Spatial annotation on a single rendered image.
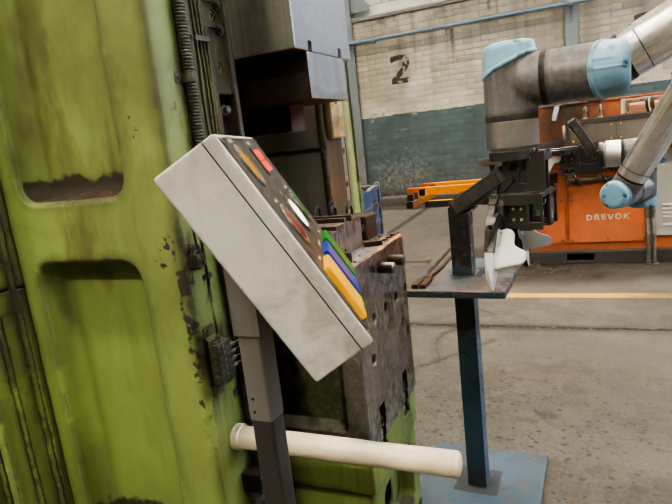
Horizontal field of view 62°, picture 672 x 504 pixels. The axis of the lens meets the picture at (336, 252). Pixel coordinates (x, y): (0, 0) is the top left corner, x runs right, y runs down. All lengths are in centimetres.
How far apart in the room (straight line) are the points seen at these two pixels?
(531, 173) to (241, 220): 45
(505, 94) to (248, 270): 45
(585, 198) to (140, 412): 402
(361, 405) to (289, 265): 74
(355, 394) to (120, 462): 55
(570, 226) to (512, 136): 399
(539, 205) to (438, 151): 815
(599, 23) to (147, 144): 816
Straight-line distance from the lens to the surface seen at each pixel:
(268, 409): 82
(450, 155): 897
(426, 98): 903
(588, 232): 484
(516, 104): 85
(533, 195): 85
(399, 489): 175
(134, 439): 137
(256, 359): 80
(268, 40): 120
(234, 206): 59
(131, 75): 105
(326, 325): 61
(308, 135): 160
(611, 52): 84
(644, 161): 163
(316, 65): 125
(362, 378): 126
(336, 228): 126
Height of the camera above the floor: 118
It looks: 11 degrees down
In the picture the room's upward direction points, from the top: 7 degrees counter-clockwise
